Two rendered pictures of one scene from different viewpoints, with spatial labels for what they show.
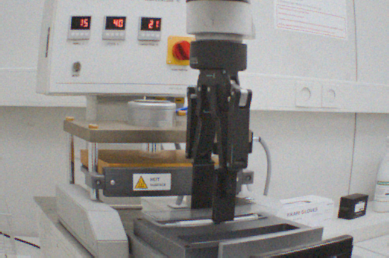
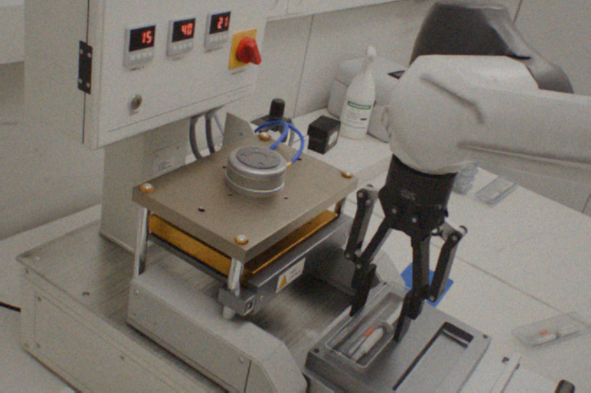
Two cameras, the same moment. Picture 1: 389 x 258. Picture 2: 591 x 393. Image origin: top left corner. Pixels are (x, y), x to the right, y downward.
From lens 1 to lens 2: 0.68 m
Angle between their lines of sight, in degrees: 41
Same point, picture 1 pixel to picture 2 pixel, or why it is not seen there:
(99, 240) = not seen: outside the picture
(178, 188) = (306, 268)
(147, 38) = (215, 43)
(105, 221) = (281, 367)
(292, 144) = not seen: hidden behind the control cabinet
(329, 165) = (280, 72)
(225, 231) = (415, 357)
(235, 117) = (449, 258)
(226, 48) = (448, 185)
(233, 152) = (441, 287)
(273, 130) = not seen: hidden behind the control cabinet
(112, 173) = (263, 287)
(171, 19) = (237, 9)
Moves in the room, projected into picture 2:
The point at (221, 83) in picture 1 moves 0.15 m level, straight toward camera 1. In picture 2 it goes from (432, 216) to (526, 301)
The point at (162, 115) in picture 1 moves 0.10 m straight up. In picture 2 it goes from (280, 181) to (294, 112)
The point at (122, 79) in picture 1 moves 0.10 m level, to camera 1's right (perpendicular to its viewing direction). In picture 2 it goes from (185, 101) to (250, 98)
